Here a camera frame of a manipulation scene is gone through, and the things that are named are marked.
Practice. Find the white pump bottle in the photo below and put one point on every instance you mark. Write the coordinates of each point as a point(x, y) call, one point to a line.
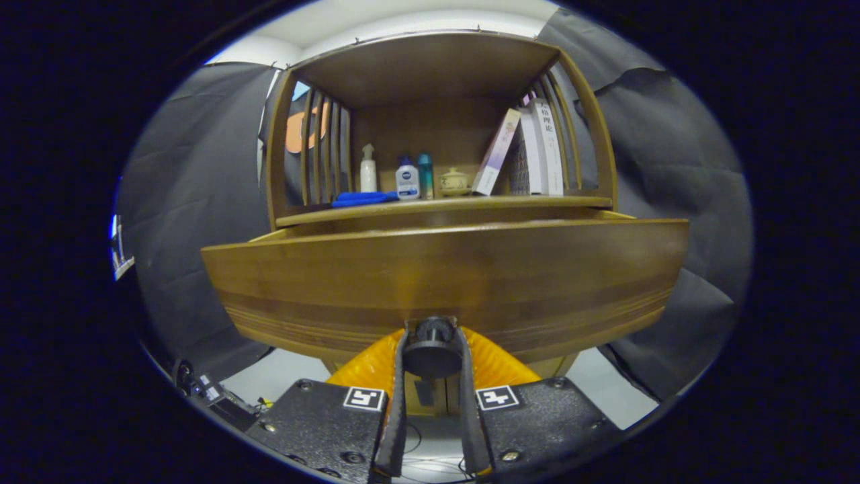
point(368, 176)

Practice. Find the brown wooden drawer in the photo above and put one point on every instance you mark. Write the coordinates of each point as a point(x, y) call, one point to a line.
point(437, 269)

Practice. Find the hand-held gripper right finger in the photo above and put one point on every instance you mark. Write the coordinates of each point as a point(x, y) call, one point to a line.
point(470, 423)

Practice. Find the white blue-capped lotion bottle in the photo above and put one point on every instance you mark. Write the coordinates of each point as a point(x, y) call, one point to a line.
point(407, 183)

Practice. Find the purple cover book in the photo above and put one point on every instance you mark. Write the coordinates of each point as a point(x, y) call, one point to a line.
point(496, 153)

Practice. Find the wooden cabinet door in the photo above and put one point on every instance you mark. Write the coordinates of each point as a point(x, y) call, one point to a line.
point(438, 396)
point(453, 396)

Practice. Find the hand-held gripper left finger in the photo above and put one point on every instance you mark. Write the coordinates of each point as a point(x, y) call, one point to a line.
point(396, 417)

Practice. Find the thick white book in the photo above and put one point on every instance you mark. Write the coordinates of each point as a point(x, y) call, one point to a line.
point(551, 148)

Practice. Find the beige lidded teacup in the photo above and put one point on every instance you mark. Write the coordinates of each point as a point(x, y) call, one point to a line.
point(454, 183)

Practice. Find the teal bottle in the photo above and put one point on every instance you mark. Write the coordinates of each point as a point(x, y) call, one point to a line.
point(425, 175)

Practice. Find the patterned cover book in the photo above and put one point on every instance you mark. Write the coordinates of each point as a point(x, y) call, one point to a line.
point(531, 154)

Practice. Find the brown wooden cabinet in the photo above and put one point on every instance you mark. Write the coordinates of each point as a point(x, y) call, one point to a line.
point(430, 74)

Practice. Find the wooden countertop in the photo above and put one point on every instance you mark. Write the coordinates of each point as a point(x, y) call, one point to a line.
point(470, 205)

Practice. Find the blue folded cloth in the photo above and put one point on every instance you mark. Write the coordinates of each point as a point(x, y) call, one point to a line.
point(363, 199)

